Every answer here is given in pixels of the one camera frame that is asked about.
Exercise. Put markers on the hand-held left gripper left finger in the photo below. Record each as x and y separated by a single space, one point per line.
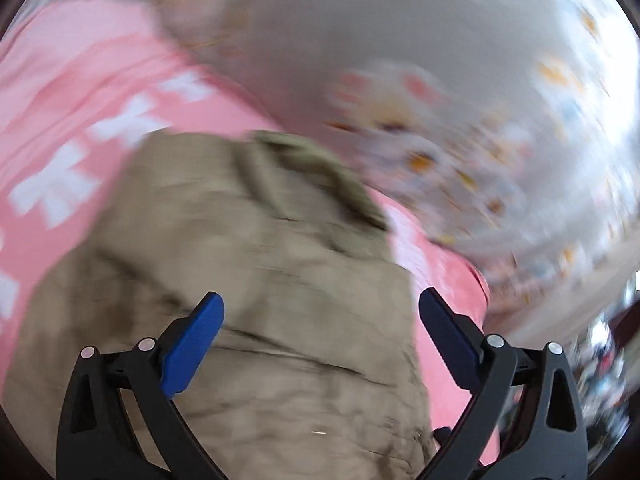
192 345

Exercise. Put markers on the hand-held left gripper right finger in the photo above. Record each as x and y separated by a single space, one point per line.
447 335

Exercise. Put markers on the tan puffer jacket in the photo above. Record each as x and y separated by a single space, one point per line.
275 285

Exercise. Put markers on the blurred dark clutter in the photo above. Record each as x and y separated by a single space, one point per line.
607 360

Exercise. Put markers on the pink blanket with white print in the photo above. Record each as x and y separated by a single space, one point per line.
75 85

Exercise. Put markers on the grey floral bedsheet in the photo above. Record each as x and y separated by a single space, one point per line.
400 35

